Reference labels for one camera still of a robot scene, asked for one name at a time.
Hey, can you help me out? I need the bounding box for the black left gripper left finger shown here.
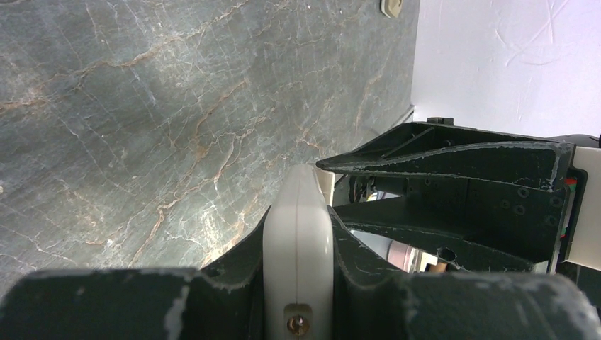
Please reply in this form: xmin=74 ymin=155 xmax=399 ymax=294
xmin=1 ymin=224 xmax=265 ymax=339

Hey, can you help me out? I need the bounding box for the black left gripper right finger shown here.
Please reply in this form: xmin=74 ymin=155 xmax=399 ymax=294
xmin=327 ymin=206 xmax=601 ymax=340

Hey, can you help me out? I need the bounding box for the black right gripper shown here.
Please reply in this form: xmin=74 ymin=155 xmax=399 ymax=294
xmin=316 ymin=122 xmax=583 ymax=273

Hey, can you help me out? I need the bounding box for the white remote control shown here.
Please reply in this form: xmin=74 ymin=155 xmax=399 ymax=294
xmin=262 ymin=164 xmax=334 ymax=339

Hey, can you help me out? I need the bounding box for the beige remote control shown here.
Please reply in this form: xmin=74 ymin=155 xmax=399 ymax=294
xmin=380 ymin=0 xmax=404 ymax=18

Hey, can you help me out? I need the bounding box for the white battery cover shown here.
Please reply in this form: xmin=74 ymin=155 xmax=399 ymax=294
xmin=315 ymin=168 xmax=336 ymax=206

